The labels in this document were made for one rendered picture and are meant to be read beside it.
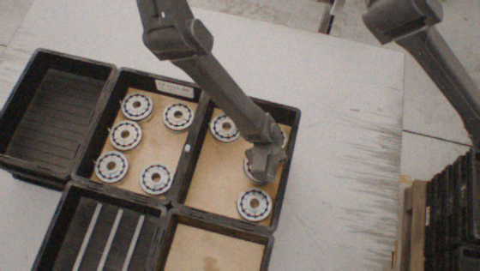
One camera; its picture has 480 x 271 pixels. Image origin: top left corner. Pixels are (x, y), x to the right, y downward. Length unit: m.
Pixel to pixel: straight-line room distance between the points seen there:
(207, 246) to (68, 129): 0.59
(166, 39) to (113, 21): 1.11
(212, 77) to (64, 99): 0.79
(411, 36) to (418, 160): 1.80
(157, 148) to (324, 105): 0.65
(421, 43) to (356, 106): 0.93
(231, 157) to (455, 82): 0.75
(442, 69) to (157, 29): 0.49
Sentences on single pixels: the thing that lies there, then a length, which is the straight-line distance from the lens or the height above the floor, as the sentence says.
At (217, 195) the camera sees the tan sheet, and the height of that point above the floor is 0.83.
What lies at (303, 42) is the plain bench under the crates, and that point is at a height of 0.70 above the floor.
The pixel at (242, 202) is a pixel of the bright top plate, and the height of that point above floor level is 0.86.
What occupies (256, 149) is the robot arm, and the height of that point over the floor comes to 1.09.
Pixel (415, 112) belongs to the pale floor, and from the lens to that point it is 2.61.
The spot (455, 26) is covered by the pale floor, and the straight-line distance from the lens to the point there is 3.19.
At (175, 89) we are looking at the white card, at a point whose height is 0.89.
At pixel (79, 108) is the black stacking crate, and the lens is 1.47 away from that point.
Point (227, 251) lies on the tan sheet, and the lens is 1.23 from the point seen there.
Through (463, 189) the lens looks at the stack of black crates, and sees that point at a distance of 1.91.
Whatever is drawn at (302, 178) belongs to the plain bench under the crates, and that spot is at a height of 0.70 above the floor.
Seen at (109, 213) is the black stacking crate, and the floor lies 0.83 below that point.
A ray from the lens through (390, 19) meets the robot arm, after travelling 0.69.
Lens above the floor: 2.04
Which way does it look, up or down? 64 degrees down
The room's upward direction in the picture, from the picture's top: 8 degrees clockwise
